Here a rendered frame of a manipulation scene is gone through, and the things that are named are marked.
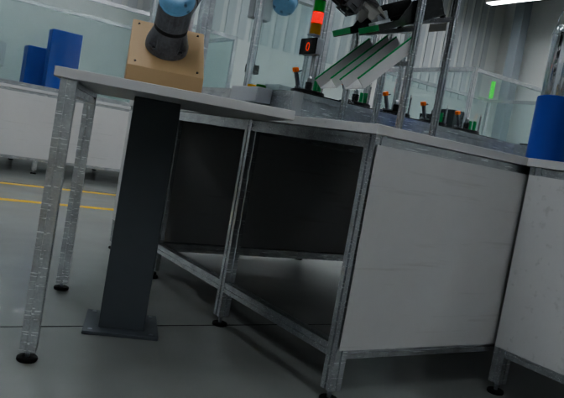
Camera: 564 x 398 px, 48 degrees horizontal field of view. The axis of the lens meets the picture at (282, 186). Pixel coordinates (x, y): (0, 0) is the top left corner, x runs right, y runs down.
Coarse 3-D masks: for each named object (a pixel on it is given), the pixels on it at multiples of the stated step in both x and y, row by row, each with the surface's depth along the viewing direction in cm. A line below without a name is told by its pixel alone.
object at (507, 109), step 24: (432, 72) 766; (456, 72) 735; (432, 96) 762; (456, 96) 731; (480, 96) 722; (504, 96) 743; (528, 96) 766; (456, 120) 727; (504, 120) 750; (528, 120) 772
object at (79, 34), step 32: (0, 0) 646; (32, 0) 661; (64, 0) 678; (0, 32) 650; (32, 32) 666; (64, 32) 683; (96, 32) 700; (128, 32) 719; (0, 64) 654; (32, 64) 670; (64, 64) 687; (96, 64) 705
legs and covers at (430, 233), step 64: (192, 128) 318; (256, 128) 245; (320, 128) 211; (192, 192) 323; (256, 192) 344; (320, 192) 368; (384, 192) 192; (448, 192) 208; (512, 192) 226; (320, 256) 370; (384, 256) 196; (448, 256) 213; (512, 256) 232; (384, 320) 200; (448, 320) 217
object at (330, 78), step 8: (368, 40) 246; (384, 40) 234; (360, 48) 245; (368, 48) 246; (376, 48) 233; (344, 56) 243; (352, 56) 244; (360, 56) 231; (336, 64) 242; (344, 64) 243; (352, 64) 230; (328, 72) 241; (336, 72) 242; (344, 72) 229; (320, 80) 240; (328, 80) 241; (336, 80) 228
